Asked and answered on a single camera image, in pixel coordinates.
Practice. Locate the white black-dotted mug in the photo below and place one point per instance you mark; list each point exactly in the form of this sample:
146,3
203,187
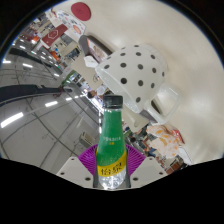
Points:
133,70

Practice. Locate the ceiling air conditioner unit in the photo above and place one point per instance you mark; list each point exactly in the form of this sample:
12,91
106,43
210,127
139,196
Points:
87,138

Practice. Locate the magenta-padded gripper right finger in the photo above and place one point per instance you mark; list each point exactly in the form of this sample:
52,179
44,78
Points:
135,160

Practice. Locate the colourful sticker leaflet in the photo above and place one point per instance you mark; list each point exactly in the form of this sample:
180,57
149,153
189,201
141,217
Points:
68,20

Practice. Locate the flat round red coaster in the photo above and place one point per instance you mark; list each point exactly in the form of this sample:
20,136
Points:
80,11

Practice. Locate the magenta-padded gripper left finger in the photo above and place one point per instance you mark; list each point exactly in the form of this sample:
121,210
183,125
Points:
87,160

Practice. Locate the dark food tray with liner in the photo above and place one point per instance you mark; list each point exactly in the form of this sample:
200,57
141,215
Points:
95,50

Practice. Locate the white paper napkin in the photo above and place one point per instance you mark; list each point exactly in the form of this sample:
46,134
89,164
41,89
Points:
90,62

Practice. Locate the green-labelled clear drink bottle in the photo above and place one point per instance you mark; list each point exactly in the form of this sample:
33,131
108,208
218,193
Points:
111,133

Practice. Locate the ceiling strip lights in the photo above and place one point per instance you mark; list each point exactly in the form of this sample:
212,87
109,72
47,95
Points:
11,120

